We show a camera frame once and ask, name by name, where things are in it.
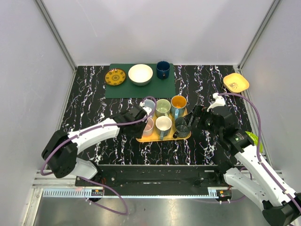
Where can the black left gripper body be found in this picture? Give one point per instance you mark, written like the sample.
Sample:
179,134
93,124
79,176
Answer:
140,123

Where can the yellow square dish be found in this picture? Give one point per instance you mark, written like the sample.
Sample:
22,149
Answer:
235,83

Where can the light green mug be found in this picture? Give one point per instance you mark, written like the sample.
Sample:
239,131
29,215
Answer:
163,108

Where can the yellow serving tray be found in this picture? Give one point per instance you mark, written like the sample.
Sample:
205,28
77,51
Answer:
155,136

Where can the aluminium frame rail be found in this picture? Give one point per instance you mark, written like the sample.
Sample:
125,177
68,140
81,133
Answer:
50,181

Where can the grey mug white inside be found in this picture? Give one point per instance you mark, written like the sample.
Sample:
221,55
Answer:
163,126

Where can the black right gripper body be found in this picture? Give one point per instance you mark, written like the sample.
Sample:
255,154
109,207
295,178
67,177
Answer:
205,122

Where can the dark green placemat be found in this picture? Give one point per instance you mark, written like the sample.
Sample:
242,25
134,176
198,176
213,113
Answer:
157,88

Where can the lime green plate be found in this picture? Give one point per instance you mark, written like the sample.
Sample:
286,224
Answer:
255,139

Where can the yellow patterned plate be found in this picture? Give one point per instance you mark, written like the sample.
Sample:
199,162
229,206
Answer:
115,77

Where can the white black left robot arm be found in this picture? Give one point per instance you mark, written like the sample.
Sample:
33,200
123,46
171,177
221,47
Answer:
61,152

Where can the dark teal mug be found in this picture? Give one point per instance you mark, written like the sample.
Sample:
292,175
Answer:
182,129

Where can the pink mug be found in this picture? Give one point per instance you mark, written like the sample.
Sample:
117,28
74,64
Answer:
148,130

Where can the white bowl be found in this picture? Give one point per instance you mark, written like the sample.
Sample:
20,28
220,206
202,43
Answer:
140,74

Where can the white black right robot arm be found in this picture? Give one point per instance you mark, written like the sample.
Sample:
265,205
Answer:
274,197

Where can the orange and blue mug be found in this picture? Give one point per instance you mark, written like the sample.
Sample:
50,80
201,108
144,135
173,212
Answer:
178,106

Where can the navy blue mug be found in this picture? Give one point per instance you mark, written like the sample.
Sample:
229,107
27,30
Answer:
162,70

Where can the light blue mug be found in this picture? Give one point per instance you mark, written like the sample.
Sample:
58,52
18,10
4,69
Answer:
153,107

